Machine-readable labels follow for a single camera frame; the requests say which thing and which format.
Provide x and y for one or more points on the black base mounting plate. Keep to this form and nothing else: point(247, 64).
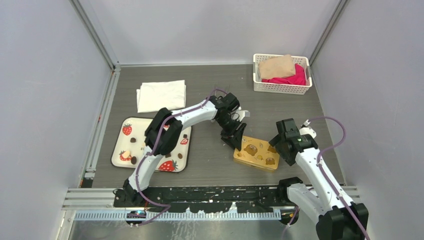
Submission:
point(206, 199)

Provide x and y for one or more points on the dark round chocolate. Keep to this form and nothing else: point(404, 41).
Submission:
point(134, 160)

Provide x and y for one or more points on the white folded towel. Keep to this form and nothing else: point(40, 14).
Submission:
point(153, 96)

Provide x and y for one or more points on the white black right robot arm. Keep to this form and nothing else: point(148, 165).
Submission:
point(335, 214)

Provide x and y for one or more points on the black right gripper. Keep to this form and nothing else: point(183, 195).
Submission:
point(277, 142)

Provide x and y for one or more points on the pink red cloth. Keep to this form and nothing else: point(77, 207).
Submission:
point(298, 79)

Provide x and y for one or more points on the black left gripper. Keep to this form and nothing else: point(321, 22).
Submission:
point(234, 136)

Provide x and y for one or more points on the white strawberry print tray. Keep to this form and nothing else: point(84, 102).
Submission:
point(134, 127)

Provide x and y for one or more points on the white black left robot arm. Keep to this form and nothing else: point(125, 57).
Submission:
point(162, 136)

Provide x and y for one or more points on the gold bear print lid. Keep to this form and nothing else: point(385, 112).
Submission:
point(254, 149)

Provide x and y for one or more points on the beige cloth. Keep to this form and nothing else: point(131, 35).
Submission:
point(277, 67)

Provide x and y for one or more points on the white plastic basket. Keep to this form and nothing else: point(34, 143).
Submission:
point(292, 89)

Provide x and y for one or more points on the gold tin box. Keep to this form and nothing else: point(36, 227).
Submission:
point(268, 164)

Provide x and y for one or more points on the white round chocolate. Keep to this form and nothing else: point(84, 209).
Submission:
point(126, 154)

